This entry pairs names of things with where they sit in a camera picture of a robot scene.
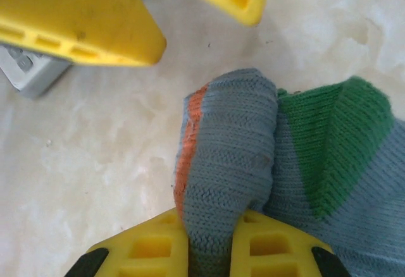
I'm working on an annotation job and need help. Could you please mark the blue sock green toe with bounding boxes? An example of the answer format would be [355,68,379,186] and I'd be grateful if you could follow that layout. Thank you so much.
[172,67,405,277]

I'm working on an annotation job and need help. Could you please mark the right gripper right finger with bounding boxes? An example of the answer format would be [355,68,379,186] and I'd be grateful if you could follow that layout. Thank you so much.
[230,209,351,277]

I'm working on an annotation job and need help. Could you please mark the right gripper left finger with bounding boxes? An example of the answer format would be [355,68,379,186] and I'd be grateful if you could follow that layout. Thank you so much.
[65,207,191,277]

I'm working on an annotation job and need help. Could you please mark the grey calculator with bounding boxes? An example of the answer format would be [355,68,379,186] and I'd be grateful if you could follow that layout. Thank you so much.
[0,0,165,100]

